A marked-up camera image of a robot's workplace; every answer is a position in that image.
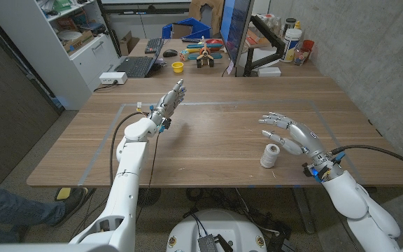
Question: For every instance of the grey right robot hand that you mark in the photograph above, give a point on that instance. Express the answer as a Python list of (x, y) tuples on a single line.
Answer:
[(304, 138)]

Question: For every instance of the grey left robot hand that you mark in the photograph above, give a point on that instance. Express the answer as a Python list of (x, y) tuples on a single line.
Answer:
[(169, 104)]

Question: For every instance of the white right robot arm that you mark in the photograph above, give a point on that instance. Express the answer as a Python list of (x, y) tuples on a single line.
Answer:
[(348, 196)]

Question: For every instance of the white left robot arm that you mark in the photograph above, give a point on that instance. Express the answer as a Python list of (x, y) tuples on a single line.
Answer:
[(131, 157)]

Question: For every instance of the small yellow cup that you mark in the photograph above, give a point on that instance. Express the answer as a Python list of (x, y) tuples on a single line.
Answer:
[(177, 67)]

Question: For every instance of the colourful toy cube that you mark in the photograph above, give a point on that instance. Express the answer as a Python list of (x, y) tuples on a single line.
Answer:
[(184, 55)]

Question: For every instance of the black laptop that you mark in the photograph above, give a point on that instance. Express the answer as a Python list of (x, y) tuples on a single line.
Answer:
[(135, 66)]

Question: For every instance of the black computer mouse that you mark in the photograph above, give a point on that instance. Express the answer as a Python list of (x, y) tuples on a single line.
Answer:
[(170, 53)]

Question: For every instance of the black keyboard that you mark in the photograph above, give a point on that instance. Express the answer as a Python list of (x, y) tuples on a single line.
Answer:
[(154, 45)]

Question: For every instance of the wooden toy airplane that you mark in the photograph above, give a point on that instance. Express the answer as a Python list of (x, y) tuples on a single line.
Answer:
[(205, 54)]

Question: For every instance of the white power strip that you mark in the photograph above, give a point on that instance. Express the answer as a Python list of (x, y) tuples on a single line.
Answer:
[(112, 77)]

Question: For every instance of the grey metal table leg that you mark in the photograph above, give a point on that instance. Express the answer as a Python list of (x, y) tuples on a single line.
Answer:
[(303, 210)]

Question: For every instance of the open brown cardboard box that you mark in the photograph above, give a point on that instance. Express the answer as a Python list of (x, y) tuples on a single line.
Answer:
[(128, 43)]

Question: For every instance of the small white box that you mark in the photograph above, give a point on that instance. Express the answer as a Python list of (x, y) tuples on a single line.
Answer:
[(269, 71)]

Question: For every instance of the blue plastic bin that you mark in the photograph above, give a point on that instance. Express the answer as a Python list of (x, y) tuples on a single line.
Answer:
[(198, 28)]

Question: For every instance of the clear glass jar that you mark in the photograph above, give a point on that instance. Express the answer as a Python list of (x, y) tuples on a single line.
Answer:
[(301, 56)]

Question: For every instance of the red cup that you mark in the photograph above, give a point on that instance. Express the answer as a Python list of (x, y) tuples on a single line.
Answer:
[(308, 45)]

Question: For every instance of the white labelled canister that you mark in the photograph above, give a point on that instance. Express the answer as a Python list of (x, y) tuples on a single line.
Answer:
[(290, 45)]

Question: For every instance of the black round fan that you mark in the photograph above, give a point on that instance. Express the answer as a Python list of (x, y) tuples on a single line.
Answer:
[(150, 196)]

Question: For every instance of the large flat monitor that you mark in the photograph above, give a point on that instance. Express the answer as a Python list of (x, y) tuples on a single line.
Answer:
[(234, 24)]

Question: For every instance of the printed cardboard box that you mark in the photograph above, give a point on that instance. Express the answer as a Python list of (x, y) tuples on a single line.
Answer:
[(80, 42)]

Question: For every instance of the flat brown cardboard box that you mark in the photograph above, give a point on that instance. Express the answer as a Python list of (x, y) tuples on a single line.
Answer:
[(255, 38)]

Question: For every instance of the yellow bottle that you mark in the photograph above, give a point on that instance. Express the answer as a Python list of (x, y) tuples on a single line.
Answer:
[(297, 25)]

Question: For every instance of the dark-lidded jar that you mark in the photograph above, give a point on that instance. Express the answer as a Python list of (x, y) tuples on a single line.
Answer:
[(290, 24)]

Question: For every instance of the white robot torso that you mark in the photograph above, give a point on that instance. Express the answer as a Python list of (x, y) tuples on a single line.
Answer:
[(219, 224)]

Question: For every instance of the white bowl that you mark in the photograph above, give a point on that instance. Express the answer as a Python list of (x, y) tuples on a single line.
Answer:
[(69, 35)]

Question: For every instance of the white shelf cabinet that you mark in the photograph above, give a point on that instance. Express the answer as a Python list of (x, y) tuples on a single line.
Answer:
[(47, 66)]

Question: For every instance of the green box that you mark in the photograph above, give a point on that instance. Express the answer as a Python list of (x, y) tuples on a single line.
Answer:
[(61, 5)]

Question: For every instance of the person's leg in jeans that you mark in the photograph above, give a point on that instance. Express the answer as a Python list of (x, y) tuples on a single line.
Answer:
[(9, 213)]

